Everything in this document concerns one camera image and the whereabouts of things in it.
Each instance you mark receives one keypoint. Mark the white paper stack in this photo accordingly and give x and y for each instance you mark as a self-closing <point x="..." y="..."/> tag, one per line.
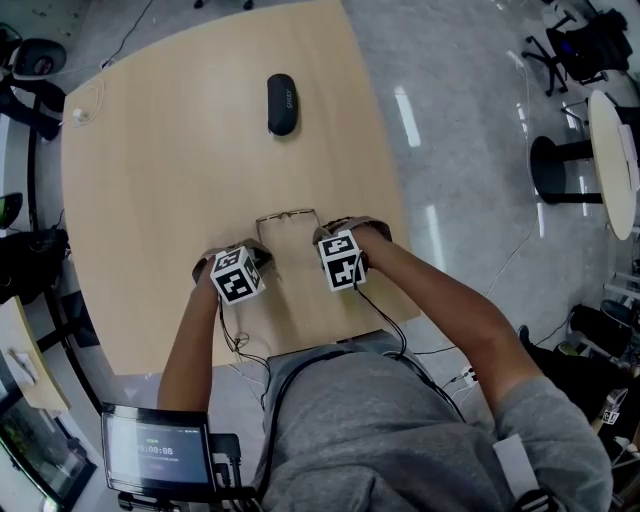
<point x="629" y="142"/>

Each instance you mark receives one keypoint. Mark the person's right forearm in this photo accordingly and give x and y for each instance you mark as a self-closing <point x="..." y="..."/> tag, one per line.
<point x="450" y="320"/>

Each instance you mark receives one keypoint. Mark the black office chair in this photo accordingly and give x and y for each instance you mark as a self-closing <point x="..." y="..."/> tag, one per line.
<point x="585" y="50"/>

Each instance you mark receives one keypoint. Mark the black and green device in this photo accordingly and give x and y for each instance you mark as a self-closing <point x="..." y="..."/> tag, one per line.
<point x="10" y="210"/>

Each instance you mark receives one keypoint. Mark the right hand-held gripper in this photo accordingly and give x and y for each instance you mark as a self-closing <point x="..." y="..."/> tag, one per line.
<point x="342" y="262"/>

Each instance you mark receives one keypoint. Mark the black screen mount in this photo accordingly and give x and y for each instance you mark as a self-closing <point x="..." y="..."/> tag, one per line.
<point x="227" y="465"/>

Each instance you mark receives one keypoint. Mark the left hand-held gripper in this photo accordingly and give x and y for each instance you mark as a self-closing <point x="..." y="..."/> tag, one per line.
<point x="237" y="275"/>

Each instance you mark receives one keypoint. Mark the round wooden table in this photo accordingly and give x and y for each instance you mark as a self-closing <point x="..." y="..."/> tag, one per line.
<point x="607" y="170"/>

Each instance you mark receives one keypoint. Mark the black glasses case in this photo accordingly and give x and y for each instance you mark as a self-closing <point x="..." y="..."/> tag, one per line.
<point x="282" y="105"/>

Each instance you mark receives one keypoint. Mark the small wooden side desk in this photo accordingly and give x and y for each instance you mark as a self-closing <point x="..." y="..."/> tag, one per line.
<point x="35" y="365"/>

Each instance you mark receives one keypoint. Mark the thin-framed eyeglasses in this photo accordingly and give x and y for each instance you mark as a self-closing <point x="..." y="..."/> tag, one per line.
<point x="286" y="215"/>

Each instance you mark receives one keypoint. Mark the person's gray shirt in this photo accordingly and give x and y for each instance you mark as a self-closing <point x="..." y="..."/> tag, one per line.
<point x="380" y="440"/>

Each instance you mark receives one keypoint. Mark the black desk base plate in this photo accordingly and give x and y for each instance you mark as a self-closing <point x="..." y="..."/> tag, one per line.
<point x="77" y="320"/>

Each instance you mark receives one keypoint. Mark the black display screen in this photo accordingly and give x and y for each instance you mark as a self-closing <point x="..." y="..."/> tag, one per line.
<point x="155" y="447"/>

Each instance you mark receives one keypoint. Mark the person's left forearm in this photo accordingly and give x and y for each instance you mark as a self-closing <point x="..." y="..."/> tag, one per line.
<point x="187" y="350"/>

